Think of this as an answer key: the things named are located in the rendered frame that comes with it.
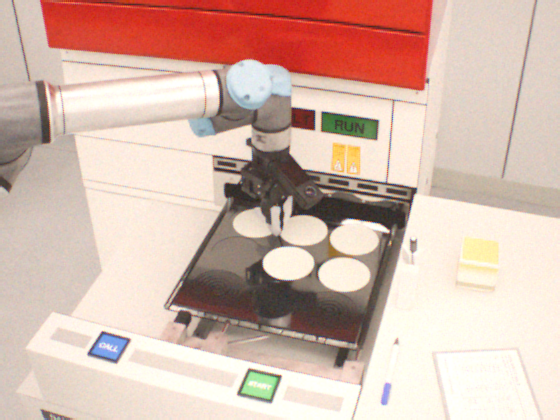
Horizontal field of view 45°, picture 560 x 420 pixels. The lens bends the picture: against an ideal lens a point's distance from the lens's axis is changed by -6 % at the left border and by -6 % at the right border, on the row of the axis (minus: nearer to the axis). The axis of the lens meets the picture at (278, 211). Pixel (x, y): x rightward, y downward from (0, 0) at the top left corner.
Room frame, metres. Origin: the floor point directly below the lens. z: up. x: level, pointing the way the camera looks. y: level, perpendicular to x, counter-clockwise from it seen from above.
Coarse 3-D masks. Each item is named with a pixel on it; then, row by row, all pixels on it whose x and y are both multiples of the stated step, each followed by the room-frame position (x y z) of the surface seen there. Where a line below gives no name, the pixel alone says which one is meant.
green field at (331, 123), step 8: (328, 120) 1.26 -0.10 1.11; (336, 120) 1.25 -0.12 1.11; (344, 120) 1.25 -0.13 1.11; (352, 120) 1.24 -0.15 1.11; (360, 120) 1.24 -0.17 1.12; (328, 128) 1.26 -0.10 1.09; (336, 128) 1.25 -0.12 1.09; (344, 128) 1.25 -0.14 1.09; (352, 128) 1.24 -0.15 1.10; (360, 128) 1.24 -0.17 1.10; (368, 128) 1.23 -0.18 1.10; (368, 136) 1.23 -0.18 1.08
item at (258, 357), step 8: (184, 344) 0.86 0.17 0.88; (192, 344) 0.86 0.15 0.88; (200, 344) 0.86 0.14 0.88; (232, 352) 0.84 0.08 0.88; (240, 352) 0.84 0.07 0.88; (248, 352) 0.84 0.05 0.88; (256, 352) 0.84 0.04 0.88; (256, 360) 0.82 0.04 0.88; (264, 360) 0.82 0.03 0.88; (272, 360) 0.82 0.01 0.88; (280, 360) 0.82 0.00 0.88; (288, 360) 0.82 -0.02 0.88; (288, 368) 0.80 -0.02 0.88; (296, 368) 0.80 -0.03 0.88; (304, 368) 0.80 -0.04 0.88; (312, 368) 0.80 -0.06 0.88; (320, 368) 0.80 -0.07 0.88; (328, 368) 0.80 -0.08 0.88; (328, 376) 0.78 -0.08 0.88; (336, 376) 0.78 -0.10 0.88
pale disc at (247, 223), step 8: (240, 216) 1.21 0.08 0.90; (248, 216) 1.21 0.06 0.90; (256, 216) 1.21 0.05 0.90; (240, 224) 1.19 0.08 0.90; (248, 224) 1.18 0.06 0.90; (256, 224) 1.18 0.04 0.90; (264, 224) 1.18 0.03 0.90; (240, 232) 1.16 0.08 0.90; (248, 232) 1.16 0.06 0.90; (256, 232) 1.16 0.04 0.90; (264, 232) 1.16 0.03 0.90
